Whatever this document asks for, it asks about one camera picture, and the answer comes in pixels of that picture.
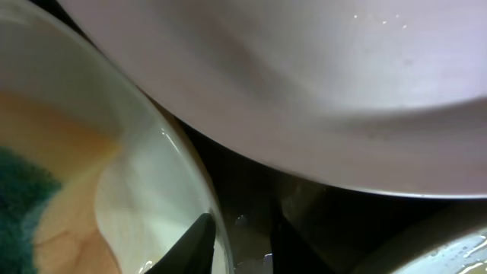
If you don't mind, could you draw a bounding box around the light green plate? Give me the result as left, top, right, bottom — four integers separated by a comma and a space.
353, 211, 486, 274

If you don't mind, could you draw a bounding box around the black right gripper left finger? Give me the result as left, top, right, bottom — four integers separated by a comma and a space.
145, 213, 216, 274

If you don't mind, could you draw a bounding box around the cream white plate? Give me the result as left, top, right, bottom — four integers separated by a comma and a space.
1, 1, 233, 273

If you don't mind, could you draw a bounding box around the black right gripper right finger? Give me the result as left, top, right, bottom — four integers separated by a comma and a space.
270, 202, 323, 274

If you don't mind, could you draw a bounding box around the yellow green sponge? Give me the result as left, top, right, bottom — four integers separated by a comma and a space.
0, 91, 123, 274

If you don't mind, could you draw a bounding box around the pink plate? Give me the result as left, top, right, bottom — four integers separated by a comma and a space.
61, 0, 486, 199

